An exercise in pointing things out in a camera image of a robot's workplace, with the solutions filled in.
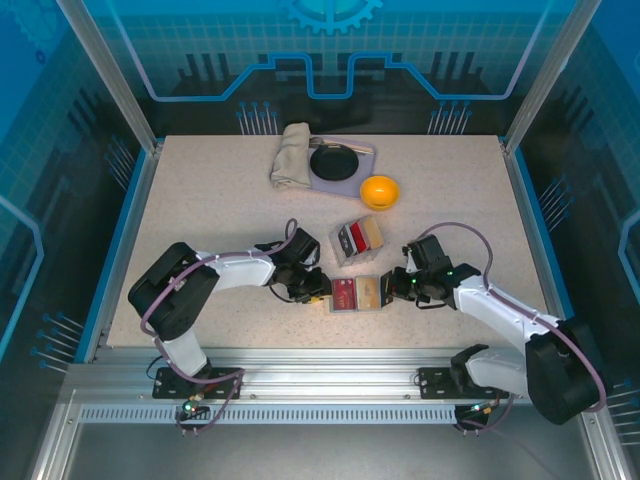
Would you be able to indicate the gold credit card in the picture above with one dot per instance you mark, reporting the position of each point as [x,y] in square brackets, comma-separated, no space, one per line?
[372,232]
[369,292]

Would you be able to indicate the red credit card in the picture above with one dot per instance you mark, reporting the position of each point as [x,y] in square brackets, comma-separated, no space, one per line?
[344,294]
[359,235]

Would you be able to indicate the clear acrylic card stand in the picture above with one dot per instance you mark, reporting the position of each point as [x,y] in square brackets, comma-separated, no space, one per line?
[350,260]

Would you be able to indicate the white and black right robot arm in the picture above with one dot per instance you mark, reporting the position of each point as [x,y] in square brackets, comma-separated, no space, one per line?
[565,370]

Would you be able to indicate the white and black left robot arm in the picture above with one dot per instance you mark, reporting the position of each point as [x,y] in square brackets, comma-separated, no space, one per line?
[170,300]

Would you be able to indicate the black credit card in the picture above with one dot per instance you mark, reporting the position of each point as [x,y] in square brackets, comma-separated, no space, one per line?
[347,241]

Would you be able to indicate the orange bowl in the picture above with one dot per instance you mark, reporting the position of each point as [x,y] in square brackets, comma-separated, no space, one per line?
[380,192]

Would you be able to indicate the purple rectangular mat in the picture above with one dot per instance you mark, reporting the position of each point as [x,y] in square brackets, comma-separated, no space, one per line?
[367,167]

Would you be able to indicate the black round pan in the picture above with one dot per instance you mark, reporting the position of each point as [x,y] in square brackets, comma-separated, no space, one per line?
[334,164]

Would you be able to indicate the beige folded cloth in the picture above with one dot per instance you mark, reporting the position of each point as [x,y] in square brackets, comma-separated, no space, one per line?
[290,155]

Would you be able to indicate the lit power connector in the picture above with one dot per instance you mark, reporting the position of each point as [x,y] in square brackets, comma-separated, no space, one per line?
[192,407]
[484,409]

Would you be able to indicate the brown flat utensil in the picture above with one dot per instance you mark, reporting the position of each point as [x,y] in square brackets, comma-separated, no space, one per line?
[361,148]

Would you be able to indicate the aluminium frame rail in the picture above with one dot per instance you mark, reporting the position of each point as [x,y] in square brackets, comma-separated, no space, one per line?
[325,370]

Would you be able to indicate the aluminium side rail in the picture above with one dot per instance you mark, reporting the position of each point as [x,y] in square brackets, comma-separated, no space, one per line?
[125,225]
[530,225]

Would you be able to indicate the aluminium frame post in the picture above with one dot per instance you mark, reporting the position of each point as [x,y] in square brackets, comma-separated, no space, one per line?
[110,75]
[545,75]

